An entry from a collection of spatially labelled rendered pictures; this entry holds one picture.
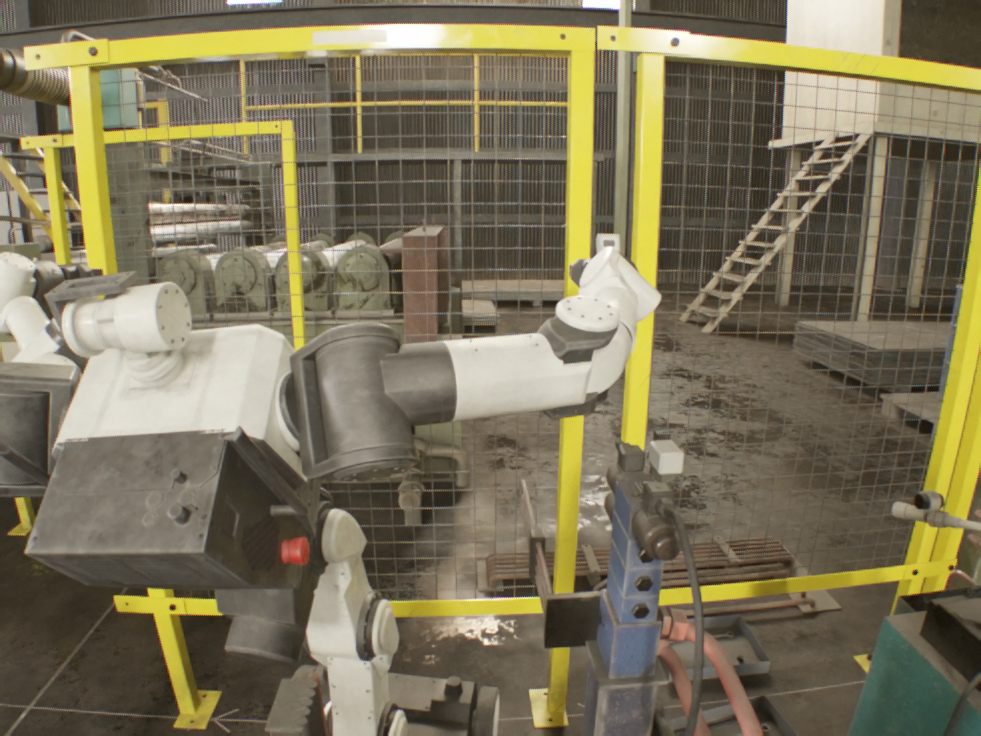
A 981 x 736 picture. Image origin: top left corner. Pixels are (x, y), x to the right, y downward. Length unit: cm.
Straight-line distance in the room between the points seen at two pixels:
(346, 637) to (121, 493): 70
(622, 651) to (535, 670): 134
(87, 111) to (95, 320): 101
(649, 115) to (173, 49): 106
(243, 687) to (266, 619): 125
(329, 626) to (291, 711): 54
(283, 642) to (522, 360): 55
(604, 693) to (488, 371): 45
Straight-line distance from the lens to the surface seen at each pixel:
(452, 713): 173
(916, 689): 121
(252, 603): 95
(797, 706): 219
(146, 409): 69
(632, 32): 145
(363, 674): 140
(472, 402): 63
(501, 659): 216
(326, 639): 127
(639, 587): 74
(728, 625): 242
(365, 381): 60
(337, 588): 113
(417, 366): 61
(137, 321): 62
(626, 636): 79
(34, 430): 83
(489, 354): 64
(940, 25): 971
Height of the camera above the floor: 145
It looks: 15 degrees down
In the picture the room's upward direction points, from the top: straight up
